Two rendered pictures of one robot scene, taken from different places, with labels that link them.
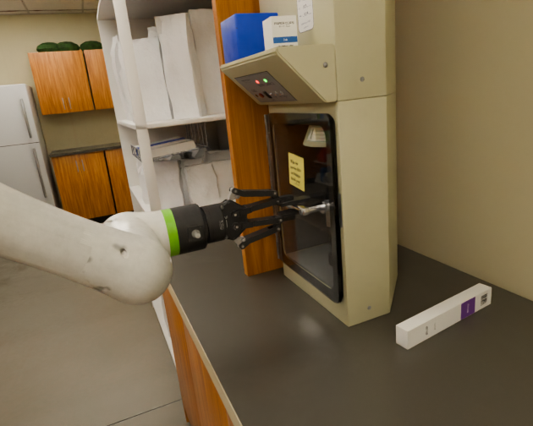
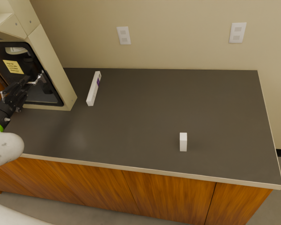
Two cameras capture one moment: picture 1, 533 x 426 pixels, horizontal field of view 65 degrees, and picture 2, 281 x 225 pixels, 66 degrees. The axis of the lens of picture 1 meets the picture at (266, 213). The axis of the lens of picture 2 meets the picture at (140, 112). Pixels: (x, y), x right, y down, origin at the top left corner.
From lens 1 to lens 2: 0.47 m
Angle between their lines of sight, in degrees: 50
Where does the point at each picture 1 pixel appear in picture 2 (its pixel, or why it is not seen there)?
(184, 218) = not seen: outside the picture
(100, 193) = not seen: outside the picture
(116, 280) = (12, 154)
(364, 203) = (54, 68)
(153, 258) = (16, 138)
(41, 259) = not seen: outside the picture
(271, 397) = (72, 147)
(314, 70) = (14, 29)
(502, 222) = (90, 46)
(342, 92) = (27, 31)
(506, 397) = (123, 102)
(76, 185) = not seen: outside the picture
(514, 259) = (99, 57)
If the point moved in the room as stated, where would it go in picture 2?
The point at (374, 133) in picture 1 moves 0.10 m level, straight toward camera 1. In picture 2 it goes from (44, 40) to (53, 47)
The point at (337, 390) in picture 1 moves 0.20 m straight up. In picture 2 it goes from (86, 130) to (72, 104)
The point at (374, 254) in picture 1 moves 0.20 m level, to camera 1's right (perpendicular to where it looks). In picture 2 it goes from (65, 83) to (89, 62)
